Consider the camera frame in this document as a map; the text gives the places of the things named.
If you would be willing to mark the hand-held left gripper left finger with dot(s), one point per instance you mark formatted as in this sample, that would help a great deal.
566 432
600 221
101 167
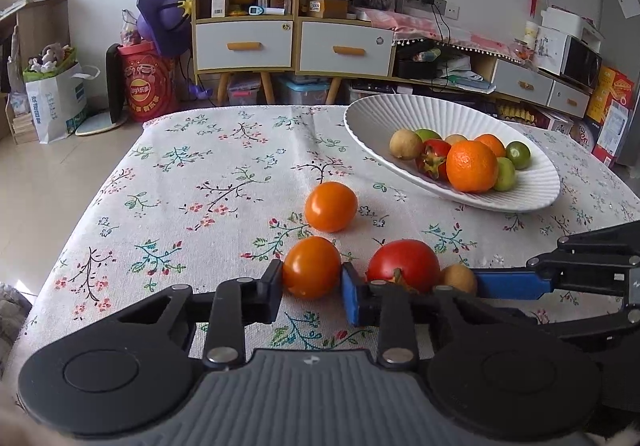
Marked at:
276 278

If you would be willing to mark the large red tomato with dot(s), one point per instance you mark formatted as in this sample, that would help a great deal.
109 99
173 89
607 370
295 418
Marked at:
403 263

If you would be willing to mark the wooden bookshelf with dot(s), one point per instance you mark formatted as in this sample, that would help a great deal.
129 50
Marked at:
35 16

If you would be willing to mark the grey quilted cushion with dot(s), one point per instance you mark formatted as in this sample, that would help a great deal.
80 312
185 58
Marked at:
12 316

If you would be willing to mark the white ribbed plate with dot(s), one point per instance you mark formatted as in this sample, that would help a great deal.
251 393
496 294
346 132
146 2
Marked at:
370 126

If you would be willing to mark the brown longan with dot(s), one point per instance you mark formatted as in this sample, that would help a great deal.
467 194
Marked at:
455 139
457 278

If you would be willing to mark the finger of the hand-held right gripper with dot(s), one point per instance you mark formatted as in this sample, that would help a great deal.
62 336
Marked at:
505 283
600 326

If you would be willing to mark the brown kiwi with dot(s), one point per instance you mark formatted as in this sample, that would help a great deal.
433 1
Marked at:
405 144

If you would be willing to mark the long cabinet with white drawers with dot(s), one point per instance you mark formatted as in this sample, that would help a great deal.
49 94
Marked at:
540 86

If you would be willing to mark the green plum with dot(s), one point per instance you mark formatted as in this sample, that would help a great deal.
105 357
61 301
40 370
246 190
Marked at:
429 135

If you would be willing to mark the red tomato with green stem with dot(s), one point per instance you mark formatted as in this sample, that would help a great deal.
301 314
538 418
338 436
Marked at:
434 158

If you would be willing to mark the pink cloth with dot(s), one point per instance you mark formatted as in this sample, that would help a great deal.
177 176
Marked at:
435 28

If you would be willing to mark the black upright panel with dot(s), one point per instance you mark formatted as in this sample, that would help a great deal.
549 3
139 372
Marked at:
114 83

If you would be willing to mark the purple hat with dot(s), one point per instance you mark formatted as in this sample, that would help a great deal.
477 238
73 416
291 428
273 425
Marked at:
162 16

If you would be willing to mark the clear storage box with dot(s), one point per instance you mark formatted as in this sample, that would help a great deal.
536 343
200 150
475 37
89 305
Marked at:
242 88

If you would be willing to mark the red bucket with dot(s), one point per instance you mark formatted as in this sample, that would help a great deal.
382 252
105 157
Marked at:
145 81

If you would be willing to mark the small brown box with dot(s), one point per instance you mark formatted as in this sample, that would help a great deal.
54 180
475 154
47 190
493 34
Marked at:
320 7

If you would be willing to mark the large orange mandarin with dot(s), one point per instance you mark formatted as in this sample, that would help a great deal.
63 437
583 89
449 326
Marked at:
472 166

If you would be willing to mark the blue storage box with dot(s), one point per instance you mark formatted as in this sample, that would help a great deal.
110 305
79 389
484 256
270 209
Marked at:
305 91

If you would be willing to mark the stack of books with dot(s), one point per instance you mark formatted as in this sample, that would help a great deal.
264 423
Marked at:
20 121

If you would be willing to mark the white paper bag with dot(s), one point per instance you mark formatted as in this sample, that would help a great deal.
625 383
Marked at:
55 101

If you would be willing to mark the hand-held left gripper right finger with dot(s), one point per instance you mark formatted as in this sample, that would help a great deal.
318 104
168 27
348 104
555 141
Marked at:
350 298

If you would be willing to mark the black storage box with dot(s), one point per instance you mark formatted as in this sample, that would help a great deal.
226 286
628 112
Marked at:
417 68

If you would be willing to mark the grey refrigerator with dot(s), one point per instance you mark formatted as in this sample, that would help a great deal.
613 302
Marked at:
625 36

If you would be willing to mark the orange cardboard box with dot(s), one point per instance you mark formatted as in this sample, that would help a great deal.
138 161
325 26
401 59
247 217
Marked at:
612 101

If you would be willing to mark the floral tablecloth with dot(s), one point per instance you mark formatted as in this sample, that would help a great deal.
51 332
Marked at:
200 226

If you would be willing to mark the small orange mandarin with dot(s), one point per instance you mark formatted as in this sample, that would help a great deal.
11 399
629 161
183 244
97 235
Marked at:
492 143

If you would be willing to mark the white thermometer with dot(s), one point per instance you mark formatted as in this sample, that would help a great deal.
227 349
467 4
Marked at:
262 10

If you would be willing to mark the green lime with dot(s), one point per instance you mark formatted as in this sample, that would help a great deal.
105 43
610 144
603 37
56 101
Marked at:
518 154
505 174

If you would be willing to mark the orange cherry tomato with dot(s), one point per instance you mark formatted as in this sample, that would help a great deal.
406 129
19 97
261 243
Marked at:
331 206
311 267

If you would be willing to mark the plush toys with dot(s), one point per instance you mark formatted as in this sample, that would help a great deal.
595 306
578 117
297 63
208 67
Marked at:
47 57

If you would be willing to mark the low wooden cabinet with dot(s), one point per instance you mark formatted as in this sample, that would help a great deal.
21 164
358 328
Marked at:
345 78

